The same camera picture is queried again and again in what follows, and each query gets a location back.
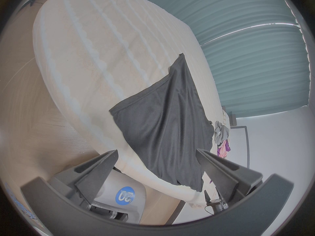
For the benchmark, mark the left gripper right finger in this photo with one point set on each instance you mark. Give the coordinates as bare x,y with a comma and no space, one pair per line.
221,178

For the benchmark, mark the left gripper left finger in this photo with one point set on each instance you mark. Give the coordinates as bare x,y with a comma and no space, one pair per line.
93,178

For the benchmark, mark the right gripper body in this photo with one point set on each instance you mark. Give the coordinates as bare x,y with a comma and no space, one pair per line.
214,202

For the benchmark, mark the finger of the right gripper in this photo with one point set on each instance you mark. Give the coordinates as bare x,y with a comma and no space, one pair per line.
207,197

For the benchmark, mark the black long-sleeved top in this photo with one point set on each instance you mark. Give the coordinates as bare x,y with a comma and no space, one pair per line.
167,122

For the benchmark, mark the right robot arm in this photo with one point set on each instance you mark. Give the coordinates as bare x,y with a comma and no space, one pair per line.
219,209

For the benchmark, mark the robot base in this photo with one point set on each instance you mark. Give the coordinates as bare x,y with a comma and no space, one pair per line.
110,205

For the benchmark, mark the pile of clothes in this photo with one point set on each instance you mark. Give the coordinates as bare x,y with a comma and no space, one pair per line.
222,151

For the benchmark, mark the bed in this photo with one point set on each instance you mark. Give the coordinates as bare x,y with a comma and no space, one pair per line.
98,58

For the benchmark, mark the grey garment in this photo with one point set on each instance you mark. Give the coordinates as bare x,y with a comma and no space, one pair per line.
221,131

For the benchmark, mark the white printed pillow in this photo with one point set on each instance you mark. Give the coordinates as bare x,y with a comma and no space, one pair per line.
226,118

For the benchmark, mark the grey bedside table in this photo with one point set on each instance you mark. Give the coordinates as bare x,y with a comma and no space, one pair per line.
232,118

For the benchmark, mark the blue-green curtain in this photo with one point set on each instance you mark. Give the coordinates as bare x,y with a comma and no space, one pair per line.
209,8
258,70

